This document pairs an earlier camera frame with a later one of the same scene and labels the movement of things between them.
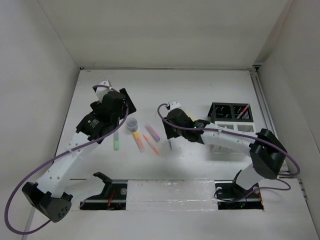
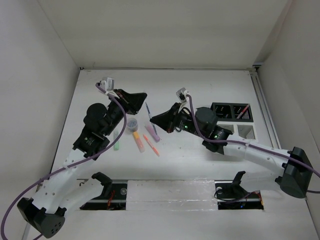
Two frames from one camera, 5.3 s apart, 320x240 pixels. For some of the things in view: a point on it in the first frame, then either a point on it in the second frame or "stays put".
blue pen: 170,145 to 150,116
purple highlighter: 152,133 stays put
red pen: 243,111 stays put
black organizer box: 228,112 stays put
